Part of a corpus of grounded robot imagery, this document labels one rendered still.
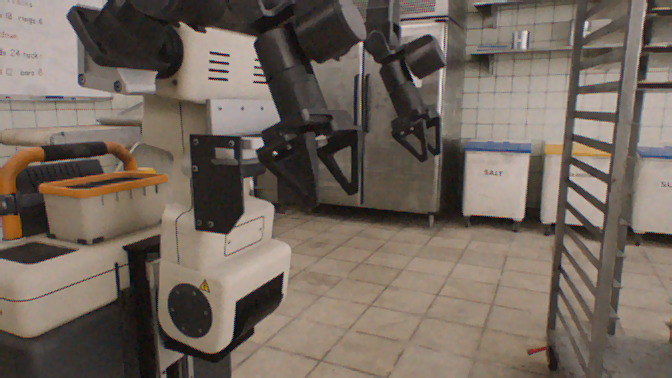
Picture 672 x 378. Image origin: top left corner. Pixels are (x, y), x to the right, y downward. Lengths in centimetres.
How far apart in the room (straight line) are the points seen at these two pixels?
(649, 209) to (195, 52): 379
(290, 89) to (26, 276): 61
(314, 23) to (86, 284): 69
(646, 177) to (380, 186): 203
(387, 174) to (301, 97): 354
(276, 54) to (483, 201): 371
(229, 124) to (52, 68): 313
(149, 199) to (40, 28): 284
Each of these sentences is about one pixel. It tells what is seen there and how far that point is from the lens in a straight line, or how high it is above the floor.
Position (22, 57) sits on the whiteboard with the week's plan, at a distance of 377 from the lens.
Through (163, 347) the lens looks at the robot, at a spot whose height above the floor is 60.
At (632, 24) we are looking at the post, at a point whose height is 129.
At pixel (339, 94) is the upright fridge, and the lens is 416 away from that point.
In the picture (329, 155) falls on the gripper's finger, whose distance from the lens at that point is 58.
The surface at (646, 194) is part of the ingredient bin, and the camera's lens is 416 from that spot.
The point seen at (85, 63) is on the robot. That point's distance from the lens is 75.
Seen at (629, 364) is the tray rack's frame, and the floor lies 15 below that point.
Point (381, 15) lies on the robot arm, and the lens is 94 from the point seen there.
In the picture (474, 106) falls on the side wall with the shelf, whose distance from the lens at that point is 474.
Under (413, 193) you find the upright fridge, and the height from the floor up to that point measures 33.
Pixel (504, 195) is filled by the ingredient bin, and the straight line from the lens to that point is 413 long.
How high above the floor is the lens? 109
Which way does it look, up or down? 11 degrees down
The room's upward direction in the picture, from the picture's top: straight up
